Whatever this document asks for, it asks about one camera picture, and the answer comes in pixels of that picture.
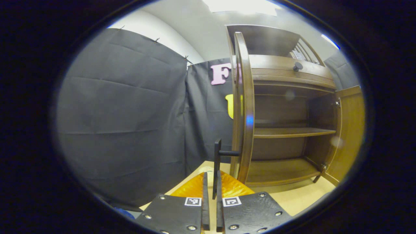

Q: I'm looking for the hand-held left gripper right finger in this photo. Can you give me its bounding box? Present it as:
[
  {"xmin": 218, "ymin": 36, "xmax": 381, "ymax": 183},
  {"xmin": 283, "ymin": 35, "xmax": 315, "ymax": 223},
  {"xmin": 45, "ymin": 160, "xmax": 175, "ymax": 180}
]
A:
[{"xmin": 216, "ymin": 171, "xmax": 293, "ymax": 234}]

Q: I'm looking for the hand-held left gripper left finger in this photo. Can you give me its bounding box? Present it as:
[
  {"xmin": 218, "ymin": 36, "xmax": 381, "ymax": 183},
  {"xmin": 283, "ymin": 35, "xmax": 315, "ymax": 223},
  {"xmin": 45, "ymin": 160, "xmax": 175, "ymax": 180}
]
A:
[{"xmin": 136, "ymin": 172, "xmax": 210, "ymax": 234}]

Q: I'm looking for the black cabinet door handle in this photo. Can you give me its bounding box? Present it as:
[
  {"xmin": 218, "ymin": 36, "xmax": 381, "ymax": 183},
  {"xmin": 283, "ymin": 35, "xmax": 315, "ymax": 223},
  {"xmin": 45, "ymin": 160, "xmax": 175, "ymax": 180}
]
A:
[{"xmin": 213, "ymin": 139, "xmax": 241, "ymax": 199}]

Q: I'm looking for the wooden shoe cabinet door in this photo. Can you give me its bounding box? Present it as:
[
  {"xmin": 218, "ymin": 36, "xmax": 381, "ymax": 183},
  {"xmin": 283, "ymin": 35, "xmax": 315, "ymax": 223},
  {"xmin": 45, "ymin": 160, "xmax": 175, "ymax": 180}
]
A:
[
  {"xmin": 314, "ymin": 85, "xmax": 366, "ymax": 186},
  {"xmin": 229, "ymin": 32, "xmax": 255, "ymax": 184}
]

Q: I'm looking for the wooden double-door shoe cabinet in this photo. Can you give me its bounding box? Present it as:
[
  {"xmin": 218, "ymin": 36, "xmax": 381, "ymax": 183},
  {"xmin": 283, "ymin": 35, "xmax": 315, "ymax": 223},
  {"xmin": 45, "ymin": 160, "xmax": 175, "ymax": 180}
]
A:
[{"xmin": 226, "ymin": 24, "xmax": 366, "ymax": 187}]

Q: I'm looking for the wooden inner cabinet shelf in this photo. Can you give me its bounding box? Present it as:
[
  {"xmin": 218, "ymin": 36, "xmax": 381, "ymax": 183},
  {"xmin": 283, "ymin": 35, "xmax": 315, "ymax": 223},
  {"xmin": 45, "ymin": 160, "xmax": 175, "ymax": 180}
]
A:
[{"xmin": 253, "ymin": 127, "xmax": 337, "ymax": 139}]

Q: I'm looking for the wooden cabinet drawer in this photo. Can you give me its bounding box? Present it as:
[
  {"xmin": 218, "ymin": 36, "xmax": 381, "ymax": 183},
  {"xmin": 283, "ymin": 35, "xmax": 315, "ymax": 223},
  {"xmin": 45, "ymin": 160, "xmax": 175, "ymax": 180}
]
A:
[{"xmin": 249, "ymin": 55, "xmax": 337, "ymax": 90}]

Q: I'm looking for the blue cloth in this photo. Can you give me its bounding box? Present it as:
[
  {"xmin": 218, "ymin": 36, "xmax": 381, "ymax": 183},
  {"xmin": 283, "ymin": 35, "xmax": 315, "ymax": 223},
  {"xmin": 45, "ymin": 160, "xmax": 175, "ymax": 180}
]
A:
[{"xmin": 115, "ymin": 207, "xmax": 136, "ymax": 219}]

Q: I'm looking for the black backdrop cloth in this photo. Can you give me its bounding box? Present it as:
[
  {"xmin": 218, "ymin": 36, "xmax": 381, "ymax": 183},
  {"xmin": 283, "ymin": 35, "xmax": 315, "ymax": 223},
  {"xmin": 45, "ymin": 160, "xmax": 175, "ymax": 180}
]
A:
[{"xmin": 55, "ymin": 28, "xmax": 361, "ymax": 212}]

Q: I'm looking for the large ceiling light panel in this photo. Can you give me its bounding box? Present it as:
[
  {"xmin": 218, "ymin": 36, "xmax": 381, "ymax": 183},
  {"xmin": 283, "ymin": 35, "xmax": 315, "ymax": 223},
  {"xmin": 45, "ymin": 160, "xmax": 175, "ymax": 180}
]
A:
[{"xmin": 201, "ymin": 0, "xmax": 281, "ymax": 15}]

